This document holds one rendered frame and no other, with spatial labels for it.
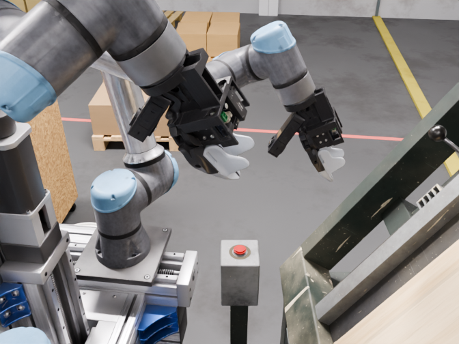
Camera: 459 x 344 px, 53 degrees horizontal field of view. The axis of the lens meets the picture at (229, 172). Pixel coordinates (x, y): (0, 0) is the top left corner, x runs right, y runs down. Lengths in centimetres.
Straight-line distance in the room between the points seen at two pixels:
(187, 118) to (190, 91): 4
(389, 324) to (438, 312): 13
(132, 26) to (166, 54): 5
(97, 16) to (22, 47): 7
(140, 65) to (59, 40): 9
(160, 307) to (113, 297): 13
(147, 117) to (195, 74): 11
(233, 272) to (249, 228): 158
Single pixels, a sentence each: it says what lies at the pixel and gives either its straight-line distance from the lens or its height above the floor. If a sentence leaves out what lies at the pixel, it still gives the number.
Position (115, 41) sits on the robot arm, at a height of 178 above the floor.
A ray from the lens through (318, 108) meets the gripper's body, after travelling 95.
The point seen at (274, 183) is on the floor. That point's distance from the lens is 344.
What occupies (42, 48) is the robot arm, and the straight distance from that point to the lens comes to 48.
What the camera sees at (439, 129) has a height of 145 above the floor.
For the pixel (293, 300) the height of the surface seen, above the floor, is 85.
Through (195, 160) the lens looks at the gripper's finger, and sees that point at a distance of 60.
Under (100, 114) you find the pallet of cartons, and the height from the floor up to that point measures 32.
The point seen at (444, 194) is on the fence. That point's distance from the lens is 118.
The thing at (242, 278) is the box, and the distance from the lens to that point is 146.
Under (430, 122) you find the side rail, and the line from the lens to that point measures 134.
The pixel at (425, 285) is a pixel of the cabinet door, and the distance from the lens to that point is 113.
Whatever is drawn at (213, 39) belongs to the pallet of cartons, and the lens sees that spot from 550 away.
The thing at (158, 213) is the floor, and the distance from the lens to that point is 317.
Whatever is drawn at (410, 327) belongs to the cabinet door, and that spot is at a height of 110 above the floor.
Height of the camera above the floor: 192
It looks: 33 degrees down
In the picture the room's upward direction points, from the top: straight up
